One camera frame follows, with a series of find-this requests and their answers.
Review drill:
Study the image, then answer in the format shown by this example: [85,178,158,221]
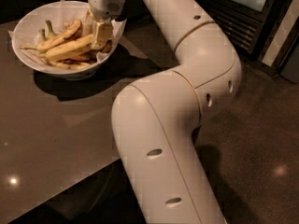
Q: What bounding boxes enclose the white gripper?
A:
[82,0,125,50]

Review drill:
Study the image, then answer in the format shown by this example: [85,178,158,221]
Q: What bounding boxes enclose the large front yellow banana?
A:
[44,35,93,61]

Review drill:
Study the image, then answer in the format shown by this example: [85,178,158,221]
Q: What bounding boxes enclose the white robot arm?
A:
[88,0,241,224]

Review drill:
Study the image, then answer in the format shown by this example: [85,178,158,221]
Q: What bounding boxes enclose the rear yellow banana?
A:
[20,19,81,53]

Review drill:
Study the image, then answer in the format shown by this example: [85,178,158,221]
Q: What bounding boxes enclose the white bowl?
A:
[9,0,126,80]

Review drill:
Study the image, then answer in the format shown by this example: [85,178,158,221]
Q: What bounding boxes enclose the small bananas at bottom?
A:
[45,40,112,70]

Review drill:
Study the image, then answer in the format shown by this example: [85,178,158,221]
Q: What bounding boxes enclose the white paper liner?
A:
[10,0,126,79]

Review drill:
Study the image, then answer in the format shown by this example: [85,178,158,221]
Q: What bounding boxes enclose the glass door refrigerator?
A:
[195,0,299,76]

